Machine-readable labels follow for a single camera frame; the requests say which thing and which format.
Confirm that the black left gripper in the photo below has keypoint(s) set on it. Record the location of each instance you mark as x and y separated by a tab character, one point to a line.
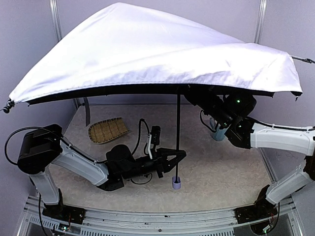
159	162

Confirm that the lilac umbrella with black lining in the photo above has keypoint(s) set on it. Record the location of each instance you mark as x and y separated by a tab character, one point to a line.
128	49

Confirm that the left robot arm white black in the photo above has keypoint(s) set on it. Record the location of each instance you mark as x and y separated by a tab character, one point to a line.
44	146

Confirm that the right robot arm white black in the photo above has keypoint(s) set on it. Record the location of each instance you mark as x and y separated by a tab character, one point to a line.
232	113

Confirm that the light blue plastic jug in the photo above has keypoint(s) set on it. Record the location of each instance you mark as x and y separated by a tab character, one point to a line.
219	134

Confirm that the woven bamboo tray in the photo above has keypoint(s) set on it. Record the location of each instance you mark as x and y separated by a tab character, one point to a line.
107	130

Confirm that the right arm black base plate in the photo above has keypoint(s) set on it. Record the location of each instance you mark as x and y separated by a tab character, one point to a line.
254	212

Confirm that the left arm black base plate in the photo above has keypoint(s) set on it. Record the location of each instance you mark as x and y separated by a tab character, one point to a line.
65	213

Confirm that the aluminium front rail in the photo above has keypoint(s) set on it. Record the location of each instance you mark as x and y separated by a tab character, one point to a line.
220	222

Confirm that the aluminium corner post right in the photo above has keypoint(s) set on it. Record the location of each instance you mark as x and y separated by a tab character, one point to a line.
260	21

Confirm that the aluminium corner post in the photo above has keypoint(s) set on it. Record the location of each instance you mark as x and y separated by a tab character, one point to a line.
260	21
56	20

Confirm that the aluminium corner post left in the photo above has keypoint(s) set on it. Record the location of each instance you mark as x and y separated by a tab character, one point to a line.
56	20

